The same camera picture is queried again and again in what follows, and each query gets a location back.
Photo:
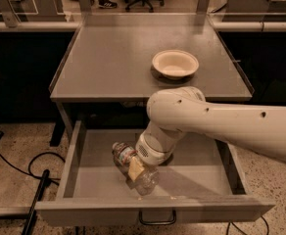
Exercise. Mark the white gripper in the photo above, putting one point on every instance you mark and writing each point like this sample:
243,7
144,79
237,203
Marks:
148,152

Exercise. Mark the clear plastic water bottle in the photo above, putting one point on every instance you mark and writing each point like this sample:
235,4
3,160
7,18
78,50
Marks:
148,179

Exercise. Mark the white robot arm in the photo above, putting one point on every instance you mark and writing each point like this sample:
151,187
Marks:
175,112

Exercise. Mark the grey open top drawer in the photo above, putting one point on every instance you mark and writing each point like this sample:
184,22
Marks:
202,181

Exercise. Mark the black pole on floor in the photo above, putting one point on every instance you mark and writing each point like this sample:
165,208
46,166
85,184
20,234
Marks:
31,216

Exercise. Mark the white paper bowl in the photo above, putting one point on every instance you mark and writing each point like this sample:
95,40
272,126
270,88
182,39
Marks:
175,64

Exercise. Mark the grey cabinet table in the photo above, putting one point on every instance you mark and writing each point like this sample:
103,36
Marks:
110,60

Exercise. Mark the person's black sneaker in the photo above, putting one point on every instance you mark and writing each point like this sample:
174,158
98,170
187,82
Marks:
107,4

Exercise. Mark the black drawer handle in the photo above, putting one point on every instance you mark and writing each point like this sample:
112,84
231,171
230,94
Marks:
154,218

